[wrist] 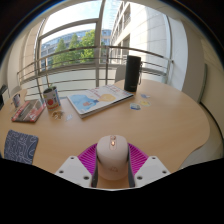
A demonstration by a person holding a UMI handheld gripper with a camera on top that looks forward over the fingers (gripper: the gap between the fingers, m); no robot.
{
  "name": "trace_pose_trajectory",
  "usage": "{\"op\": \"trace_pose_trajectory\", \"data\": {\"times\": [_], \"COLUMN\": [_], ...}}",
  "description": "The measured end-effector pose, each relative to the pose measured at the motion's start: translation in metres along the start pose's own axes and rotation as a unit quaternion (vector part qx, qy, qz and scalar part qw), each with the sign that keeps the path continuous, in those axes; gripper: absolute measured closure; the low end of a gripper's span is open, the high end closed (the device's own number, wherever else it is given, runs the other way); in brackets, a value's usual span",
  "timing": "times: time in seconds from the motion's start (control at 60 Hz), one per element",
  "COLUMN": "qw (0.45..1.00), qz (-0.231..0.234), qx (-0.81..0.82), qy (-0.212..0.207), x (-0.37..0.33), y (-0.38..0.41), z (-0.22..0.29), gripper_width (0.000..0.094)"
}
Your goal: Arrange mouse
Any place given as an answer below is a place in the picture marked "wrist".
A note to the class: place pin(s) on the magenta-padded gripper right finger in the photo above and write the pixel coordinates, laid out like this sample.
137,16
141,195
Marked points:
151,169

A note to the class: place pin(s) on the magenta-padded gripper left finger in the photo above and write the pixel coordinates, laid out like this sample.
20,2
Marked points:
74,170

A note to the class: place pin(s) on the beige computer mouse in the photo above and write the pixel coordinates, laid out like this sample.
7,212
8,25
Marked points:
112,156

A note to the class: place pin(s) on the blue patterned mouse pad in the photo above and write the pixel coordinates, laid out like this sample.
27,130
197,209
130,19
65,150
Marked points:
20,146

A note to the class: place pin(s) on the round blue sticker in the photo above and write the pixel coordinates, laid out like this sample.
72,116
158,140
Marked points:
135,106

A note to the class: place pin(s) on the red and blue magazine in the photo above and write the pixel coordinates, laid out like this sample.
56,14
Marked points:
29,110

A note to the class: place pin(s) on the light illustrated magazine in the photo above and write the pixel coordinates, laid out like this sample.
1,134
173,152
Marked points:
98,99

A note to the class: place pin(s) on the printed mug with plant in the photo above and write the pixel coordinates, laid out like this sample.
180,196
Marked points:
51,98

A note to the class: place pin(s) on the black drink bottle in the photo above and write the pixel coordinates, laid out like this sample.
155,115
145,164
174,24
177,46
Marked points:
132,73

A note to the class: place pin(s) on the white chair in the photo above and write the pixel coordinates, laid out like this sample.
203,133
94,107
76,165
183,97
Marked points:
120,73
15,90

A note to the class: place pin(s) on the black and white printer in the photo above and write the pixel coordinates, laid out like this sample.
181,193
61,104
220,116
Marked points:
2,96

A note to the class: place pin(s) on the metal balcony railing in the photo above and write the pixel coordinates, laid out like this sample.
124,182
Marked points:
83,50

